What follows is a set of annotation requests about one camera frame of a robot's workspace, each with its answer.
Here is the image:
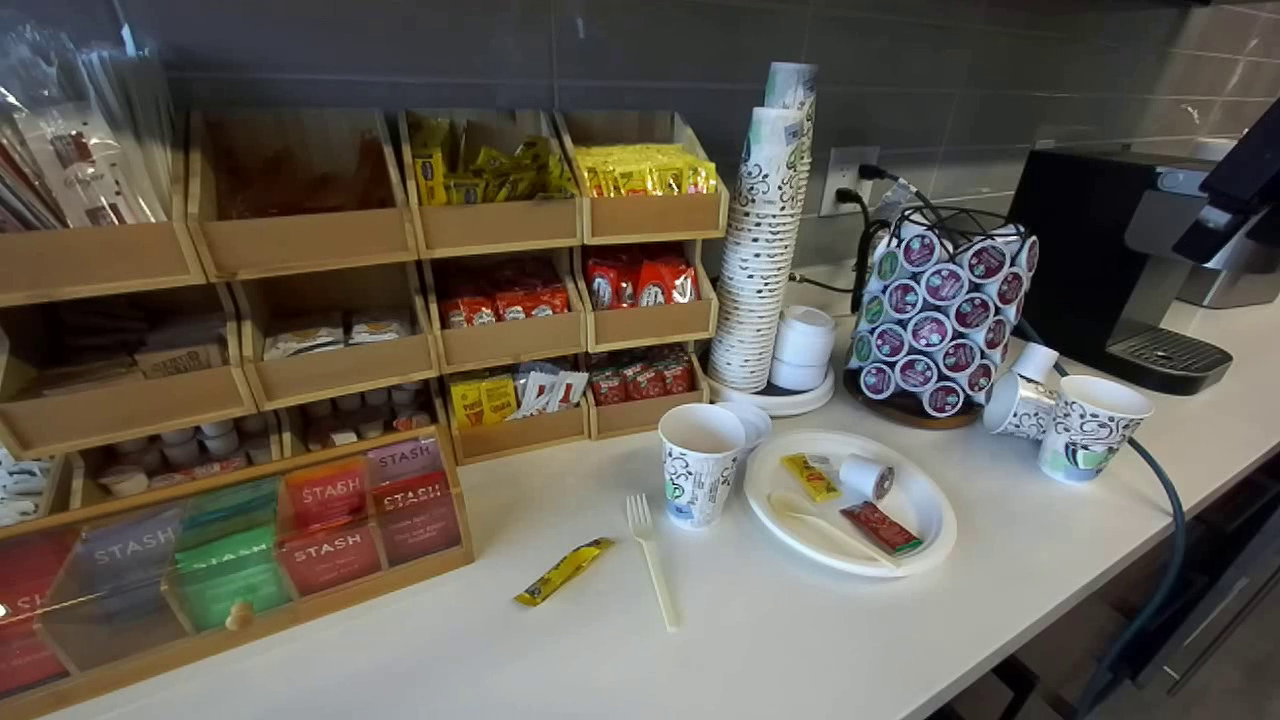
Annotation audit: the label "heap of yellow tea packets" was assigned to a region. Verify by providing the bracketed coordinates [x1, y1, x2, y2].
[410, 118, 579, 207]

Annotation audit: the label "row of yellow condiment packets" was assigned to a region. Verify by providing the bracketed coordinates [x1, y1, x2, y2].
[574, 143, 719, 198]

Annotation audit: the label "wooden tea box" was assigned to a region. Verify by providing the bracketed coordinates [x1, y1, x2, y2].
[0, 424, 477, 720]

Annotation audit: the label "row of tea bags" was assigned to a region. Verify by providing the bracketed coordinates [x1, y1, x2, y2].
[0, 437, 464, 698]

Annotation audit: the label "thick dark hose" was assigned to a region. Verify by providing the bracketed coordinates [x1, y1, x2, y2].
[1014, 317, 1189, 717]

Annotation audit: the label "wire coffee pod holder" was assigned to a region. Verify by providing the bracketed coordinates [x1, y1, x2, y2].
[843, 204, 1042, 432]

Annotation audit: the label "white plastic spoon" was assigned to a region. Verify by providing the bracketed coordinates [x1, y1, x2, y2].
[767, 489, 902, 572]

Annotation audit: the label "bunch of coffee pods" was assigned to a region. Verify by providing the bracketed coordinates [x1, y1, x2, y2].
[850, 222, 1041, 419]

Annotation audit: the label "white paper plate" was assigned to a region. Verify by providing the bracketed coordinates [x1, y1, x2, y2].
[742, 429, 959, 580]

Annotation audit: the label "white creamer cup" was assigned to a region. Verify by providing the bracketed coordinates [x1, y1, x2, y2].
[837, 454, 897, 503]

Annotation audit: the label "silver appliance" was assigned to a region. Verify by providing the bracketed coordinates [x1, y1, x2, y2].
[1177, 200, 1280, 310]

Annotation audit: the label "heap of yellow and white packets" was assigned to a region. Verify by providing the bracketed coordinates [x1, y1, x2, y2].
[449, 362, 591, 428]

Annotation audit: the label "black coffee machine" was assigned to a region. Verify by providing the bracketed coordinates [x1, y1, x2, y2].
[1007, 147, 1238, 398]

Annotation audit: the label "heap of creamer cups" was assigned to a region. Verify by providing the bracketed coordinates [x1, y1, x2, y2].
[98, 383, 437, 498]

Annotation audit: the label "patterned paper coffee cup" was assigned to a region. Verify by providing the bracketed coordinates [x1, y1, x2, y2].
[982, 341, 1062, 443]
[657, 402, 748, 530]
[1036, 374, 1155, 486]

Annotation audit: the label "heap of red condiment packets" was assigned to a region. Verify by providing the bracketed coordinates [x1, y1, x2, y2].
[585, 248, 701, 311]
[589, 348, 697, 407]
[440, 262, 571, 330]

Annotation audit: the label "heap of brown stir sticks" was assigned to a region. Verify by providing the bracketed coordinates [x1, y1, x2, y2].
[205, 130, 397, 219]

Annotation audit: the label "dark drawer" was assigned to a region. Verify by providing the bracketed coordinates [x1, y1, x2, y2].
[1132, 488, 1280, 695]

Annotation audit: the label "heap of brown packets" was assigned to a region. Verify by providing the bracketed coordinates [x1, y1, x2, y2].
[38, 308, 233, 389]

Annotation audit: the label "stack of paper cups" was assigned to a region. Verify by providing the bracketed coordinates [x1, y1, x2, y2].
[707, 61, 820, 394]

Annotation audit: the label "white cup carousel base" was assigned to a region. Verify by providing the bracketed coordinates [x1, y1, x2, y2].
[707, 364, 837, 419]

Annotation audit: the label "stack of white lids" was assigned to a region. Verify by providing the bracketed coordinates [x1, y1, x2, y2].
[769, 304, 838, 393]

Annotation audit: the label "white plastic fork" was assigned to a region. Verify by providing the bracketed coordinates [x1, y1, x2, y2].
[625, 492, 682, 634]

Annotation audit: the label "black cable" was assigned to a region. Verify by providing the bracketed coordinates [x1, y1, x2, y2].
[790, 186, 875, 313]
[858, 163, 953, 229]

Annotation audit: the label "yellow condiment packet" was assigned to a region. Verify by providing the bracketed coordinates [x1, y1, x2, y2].
[780, 452, 844, 504]
[513, 536, 618, 609]

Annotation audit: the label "wooden bin organizer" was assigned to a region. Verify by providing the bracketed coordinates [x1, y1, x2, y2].
[398, 106, 731, 467]
[0, 106, 457, 523]

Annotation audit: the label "heap of wrapped plastic cutlery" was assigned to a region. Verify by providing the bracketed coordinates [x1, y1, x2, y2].
[0, 20, 183, 233]

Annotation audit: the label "red condiment packet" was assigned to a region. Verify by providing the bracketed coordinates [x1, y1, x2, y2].
[839, 500, 925, 557]

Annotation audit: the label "wall socket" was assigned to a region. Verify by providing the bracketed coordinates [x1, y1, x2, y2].
[819, 146, 882, 219]

